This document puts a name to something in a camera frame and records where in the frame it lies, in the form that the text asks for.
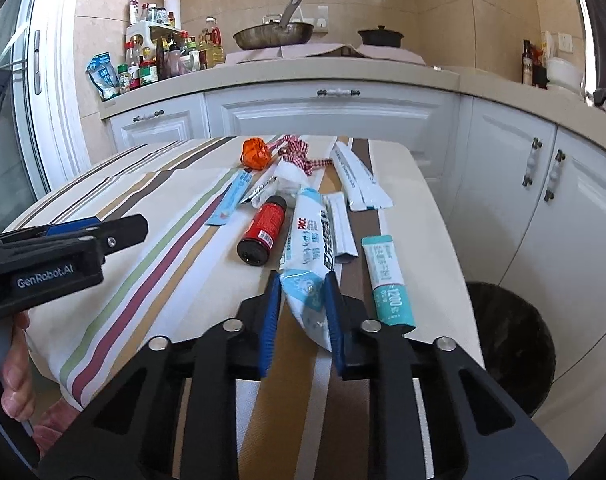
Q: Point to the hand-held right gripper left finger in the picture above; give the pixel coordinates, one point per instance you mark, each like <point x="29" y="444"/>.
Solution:
<point x="270" y="320"/>

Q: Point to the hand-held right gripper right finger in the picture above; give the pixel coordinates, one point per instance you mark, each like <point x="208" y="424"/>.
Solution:
<point x="333" y="320"/>

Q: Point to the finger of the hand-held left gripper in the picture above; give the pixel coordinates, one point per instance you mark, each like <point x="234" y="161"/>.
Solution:
<point x="128" y="230"/>
<point x="73" y="227"/>

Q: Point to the teal white packet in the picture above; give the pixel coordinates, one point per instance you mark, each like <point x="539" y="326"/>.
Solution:
<point x="388" y="280"/>

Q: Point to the large blue white packet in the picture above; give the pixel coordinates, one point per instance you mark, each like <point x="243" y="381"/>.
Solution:
<point x="308" y="240"/>

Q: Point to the small white sachet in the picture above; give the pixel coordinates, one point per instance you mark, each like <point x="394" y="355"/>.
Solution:
<point x="342" y="230"/>

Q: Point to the red bottle with black cap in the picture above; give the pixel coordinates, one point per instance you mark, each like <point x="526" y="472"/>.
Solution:
<point x="265" y="225"/>

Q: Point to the thin blue sachet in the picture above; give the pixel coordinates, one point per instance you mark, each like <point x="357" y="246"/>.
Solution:
<point x="230" y="200"/>

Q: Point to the silver foil strip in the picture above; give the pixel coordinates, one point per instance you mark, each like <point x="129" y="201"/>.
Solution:
<point x="258" y="191"/>

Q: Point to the long white sachet strip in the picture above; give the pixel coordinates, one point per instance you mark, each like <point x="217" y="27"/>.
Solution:
<point x="363" y="185"/>

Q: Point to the clear plastic wrapper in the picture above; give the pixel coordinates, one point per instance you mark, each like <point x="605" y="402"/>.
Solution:
<point x="289" y="175"/>

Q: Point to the black trash bin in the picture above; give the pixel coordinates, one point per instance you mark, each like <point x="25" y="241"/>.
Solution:
<point x="513" y="340"/>

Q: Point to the person's left hand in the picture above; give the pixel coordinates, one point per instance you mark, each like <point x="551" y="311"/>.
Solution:
<point x="19" y="360"/>

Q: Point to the striped tablecloth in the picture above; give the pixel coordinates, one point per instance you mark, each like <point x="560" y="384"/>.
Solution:
<point x="158" y="200"/>

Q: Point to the white sliding door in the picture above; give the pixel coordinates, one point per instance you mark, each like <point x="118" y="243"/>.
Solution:
<point x="58" y="110"/>

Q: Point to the orange crumpled wrapper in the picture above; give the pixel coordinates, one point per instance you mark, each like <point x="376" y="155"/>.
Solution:
<point x="255" y="154"/>

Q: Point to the blue snack bag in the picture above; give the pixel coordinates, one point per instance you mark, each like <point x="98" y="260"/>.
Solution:
<point x="103" y="75"/>

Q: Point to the red white checked ribbon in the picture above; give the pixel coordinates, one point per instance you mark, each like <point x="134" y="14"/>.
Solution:
<point x="295" y="149"/>

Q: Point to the cluster of condiment bottles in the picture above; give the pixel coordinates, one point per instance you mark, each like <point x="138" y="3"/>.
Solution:
<point x="193" y="52"/>

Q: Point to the white tiered rack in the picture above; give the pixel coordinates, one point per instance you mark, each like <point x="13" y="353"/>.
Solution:
<point x="145" y="30"/>

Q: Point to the paper towel roll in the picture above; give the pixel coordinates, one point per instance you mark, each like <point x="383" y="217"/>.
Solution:
<point x="173" y="10"/>

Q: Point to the metal wok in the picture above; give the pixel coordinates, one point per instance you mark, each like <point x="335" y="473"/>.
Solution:
<point x="273" y="37"/>

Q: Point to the pink stove cover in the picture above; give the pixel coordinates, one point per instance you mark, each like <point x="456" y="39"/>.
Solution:
<point x="308" y="53"/>

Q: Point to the black lidded pot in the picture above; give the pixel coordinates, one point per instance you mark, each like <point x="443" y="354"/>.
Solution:
<point x="380" y="37"/>

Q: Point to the dark glass bottle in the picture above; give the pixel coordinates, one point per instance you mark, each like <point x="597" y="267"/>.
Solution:
<point x="527" y="62"/>

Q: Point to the red food packets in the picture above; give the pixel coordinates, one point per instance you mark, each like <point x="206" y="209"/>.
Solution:
<point x="539" y="67"/>

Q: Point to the white plastic bag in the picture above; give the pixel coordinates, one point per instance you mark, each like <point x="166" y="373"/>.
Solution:
<point x="548" y="45"/>

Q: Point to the dark grey cloth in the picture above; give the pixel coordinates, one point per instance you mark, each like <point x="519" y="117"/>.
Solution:
<point x="600" y="20"/>

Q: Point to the white wall outlet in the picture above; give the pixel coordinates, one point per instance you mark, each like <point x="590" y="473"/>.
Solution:
<point x="322" y="16"/>

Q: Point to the white wall switch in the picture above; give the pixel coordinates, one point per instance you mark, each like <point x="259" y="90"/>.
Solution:
<point x="565" y="42"/>

